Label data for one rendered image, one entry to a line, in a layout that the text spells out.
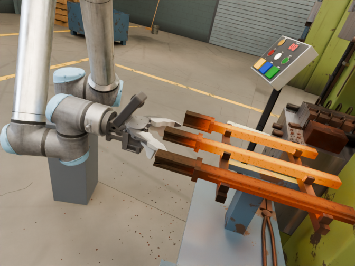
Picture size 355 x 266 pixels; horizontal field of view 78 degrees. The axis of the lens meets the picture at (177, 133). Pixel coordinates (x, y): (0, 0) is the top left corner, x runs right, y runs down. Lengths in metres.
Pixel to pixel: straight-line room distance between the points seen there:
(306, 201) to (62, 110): 0.62
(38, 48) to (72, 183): 0.96
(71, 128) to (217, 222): 0.53
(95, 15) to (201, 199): 0.74
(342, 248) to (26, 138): 0.97
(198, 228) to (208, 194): 0.15
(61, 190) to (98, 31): 1.05
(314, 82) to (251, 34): 3.80
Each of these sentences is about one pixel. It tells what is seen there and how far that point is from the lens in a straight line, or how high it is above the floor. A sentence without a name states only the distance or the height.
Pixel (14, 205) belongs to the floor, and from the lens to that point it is 1.78.
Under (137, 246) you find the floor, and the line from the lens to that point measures 1.50.
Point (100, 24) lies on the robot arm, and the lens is 0.94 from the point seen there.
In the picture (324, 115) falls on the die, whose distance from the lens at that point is 1.09.
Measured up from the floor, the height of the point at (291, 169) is 0.98.
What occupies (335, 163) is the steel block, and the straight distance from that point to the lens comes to 0.99.
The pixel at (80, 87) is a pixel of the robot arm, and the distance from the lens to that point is 1.23.
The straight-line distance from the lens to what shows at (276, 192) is 0.52.
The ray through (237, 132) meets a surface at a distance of 0.69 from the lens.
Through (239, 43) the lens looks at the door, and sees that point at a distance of 9.06.
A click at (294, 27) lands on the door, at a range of 9.00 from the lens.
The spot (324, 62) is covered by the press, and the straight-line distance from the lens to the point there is 5.86.
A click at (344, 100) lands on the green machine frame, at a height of 1.02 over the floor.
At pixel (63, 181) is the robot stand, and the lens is 1.58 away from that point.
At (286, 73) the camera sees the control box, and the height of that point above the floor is 1.03.
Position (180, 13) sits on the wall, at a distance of 9.61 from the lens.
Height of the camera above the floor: 1.29
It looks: 31 degrees down
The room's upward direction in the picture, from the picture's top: 13 degrees clockwise
